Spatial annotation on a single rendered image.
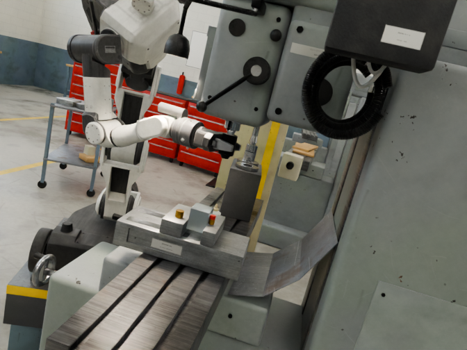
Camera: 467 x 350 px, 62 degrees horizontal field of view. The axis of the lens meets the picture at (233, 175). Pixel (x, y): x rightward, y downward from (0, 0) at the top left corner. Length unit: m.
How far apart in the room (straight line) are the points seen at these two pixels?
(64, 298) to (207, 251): 0.52
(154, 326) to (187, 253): 0.28
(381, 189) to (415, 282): 0.23
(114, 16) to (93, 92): 0.27
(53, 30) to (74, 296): 11.42
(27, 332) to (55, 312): 0.76
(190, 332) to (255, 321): 0.35
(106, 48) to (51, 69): 11.07
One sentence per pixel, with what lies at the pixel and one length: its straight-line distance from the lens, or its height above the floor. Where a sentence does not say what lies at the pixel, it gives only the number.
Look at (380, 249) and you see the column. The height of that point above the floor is 1.12.
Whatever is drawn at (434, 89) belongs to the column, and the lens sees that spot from 0.95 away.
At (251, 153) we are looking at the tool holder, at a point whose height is 1.16.
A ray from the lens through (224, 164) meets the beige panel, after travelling 2.98.
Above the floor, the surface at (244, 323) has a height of 0.79.
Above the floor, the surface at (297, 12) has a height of 1.62.
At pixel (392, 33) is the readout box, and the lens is 0.80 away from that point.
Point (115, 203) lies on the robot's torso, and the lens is 1.98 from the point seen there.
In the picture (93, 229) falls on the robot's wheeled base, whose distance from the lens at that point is 2.07.
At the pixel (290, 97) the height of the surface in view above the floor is 1.41.
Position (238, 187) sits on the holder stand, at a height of 1.05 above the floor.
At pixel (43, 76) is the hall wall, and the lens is 12.61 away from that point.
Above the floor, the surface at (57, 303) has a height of 0.64.
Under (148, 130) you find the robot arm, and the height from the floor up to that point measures 1.21.
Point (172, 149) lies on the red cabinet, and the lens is 6.13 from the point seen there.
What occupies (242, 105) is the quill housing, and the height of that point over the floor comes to 1.36.
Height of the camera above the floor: 1.41
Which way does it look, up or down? 13 degrees down
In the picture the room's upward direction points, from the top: 14 degrees clockwise
